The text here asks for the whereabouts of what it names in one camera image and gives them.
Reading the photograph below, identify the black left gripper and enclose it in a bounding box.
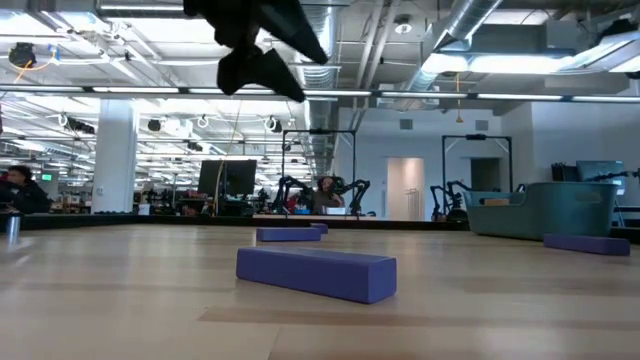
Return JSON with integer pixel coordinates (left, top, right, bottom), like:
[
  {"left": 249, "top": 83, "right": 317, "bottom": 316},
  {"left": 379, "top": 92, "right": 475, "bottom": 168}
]
[{"left": 182, "top": 0, "right": 330, "bottom": 104}]

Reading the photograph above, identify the black monitor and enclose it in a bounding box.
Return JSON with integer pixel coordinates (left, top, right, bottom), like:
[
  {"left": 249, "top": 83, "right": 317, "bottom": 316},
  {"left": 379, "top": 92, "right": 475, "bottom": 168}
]
[{"left": 197, "top": 159, "right": 258, "bottom": 198}]

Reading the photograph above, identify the person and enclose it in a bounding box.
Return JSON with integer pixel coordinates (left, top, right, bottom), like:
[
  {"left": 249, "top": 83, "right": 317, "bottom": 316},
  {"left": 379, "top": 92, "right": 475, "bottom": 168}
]
[
  {"left": 313, "top": 175, "right": 346, "bottom": 216},
  {"left": 0, "top": 164, "right": 52, "bottom": 216}
]

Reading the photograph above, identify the white door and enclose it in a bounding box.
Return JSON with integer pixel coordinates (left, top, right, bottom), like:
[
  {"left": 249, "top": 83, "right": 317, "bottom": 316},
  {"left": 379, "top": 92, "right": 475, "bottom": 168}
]
[{"left": 385, "top": 156, "right": 427, "bottom": 222}]

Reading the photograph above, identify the yellow hanging pendant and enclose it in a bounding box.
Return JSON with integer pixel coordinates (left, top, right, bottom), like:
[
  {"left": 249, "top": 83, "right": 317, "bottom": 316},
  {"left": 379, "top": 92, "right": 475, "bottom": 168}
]
[{"left": 453, "top": 72, "right": 464, "bottom": 125}]

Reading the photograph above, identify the white column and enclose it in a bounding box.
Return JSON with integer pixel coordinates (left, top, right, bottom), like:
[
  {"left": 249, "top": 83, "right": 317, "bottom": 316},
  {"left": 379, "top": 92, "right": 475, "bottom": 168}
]
[{"left": 91, "top": 98, "right": 139, "bottom": 214}]

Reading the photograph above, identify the black ceiling device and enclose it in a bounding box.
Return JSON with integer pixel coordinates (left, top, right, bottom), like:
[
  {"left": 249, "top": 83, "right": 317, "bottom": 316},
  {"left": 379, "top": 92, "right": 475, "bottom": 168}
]
[{"left": 7, "top": 41, "right": 38, "bottom": 70}]

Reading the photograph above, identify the black background equipment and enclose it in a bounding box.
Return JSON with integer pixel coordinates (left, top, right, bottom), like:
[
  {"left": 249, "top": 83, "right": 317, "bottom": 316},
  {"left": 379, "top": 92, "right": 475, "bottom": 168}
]
[{"left": 550, "top": 162, "right": 579, "bottom": 183}]

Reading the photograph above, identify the silver metal cylinder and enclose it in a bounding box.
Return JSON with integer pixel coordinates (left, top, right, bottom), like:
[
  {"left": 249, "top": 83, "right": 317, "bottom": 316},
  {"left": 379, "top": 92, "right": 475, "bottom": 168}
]
[{"left": 5, "top": 211, "right": 23, "bottom": 245}]

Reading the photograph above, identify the teal plastic bin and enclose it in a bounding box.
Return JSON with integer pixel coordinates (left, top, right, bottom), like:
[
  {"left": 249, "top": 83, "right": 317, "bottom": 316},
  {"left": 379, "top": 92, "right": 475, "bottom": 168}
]
[{"left": 463, "top": 181, "right": 622, "bottom": 241}]

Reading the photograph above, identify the grey background monitor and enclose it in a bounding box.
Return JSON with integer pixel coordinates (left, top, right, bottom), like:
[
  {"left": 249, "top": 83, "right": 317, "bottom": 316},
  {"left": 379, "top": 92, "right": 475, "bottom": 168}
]
[{"left": 575, "top": 159, "right": 626, "bottom": 184}]

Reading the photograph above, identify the black table frame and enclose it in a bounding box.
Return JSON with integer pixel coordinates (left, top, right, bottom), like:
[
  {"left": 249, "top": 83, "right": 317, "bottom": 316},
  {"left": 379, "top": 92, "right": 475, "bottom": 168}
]
[{"left": 0, "top": 212, "right": 640, "bottom": 244}]

